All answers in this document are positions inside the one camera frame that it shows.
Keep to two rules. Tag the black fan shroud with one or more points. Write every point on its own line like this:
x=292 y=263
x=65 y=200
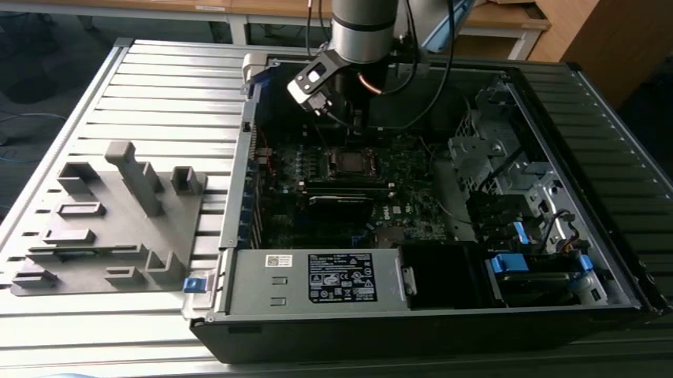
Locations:
x=440 y=275

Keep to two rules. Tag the silver metal drive cage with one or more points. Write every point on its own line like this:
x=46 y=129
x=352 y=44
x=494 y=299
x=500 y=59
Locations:
x=478 y=149

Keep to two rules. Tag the wooden desk white frame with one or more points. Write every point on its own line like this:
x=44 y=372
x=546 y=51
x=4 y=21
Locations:
x=499 y=21

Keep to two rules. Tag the grey parts rack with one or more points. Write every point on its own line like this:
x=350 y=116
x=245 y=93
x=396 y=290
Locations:
x=120 y=236

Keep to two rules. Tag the black graphics card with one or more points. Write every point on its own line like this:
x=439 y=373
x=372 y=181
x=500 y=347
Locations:
x=339 y=208

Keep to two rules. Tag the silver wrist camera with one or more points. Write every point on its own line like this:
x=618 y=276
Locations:
x=312 y=78

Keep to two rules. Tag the wooden cabinet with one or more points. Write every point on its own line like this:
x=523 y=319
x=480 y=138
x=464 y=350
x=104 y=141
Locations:
x=619 y=39

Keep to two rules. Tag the grey power supply unit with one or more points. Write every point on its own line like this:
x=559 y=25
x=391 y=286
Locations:
x=263 y=299

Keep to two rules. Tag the black open PC case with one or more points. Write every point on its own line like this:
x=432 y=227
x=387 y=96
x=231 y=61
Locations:
x=367 y=338

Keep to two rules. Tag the blue case latch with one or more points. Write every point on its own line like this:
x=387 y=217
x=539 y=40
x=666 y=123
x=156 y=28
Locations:
x=193 y=285

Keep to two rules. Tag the blue drive bay tab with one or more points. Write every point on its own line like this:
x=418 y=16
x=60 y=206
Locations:
x=519 y=233

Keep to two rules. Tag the hard disk in blue carrier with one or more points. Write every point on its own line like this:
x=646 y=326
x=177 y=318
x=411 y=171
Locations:
x=507 y=264

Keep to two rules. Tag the RAM slot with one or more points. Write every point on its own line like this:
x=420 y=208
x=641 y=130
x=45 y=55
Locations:
x=347 y=190
x=341 y=182

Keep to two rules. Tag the brown chipset heatsink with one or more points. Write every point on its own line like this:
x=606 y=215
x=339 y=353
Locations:
x=390 y=234

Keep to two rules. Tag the green motherboard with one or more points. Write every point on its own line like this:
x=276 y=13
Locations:
x=415 y=197

